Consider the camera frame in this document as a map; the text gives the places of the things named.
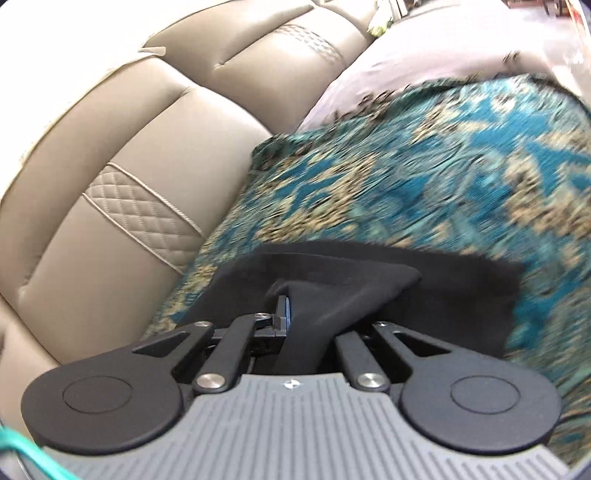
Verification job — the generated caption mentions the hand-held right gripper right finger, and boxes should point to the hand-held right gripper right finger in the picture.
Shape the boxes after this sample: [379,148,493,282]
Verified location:
[335,320,455,393]

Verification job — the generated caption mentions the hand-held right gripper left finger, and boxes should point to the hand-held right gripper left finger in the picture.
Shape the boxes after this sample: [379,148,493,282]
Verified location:
[131,295,293,396]

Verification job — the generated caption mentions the black pants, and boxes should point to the black pants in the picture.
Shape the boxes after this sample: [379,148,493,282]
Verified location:
[178,240,527,376]

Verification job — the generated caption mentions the beige leather padded headboard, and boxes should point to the beige leather padded headboard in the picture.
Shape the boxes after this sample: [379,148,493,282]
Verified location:
[0,0,403,370]

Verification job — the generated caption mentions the teal gold patterned blanket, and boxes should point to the teal gold patterned blanket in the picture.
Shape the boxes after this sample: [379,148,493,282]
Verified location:
[139,74,591,468]

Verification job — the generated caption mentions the pale pink bed sheet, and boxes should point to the pale pink bed sheet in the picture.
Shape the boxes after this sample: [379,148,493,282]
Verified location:
[298,13,561,136]

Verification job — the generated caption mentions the white cloth headboard cover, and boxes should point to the white cloth headboard cover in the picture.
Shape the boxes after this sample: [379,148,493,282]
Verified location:
[0,0,319,204]

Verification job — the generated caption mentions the green cable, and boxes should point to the green cable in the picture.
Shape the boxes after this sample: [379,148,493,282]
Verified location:
[0,427,77,480]

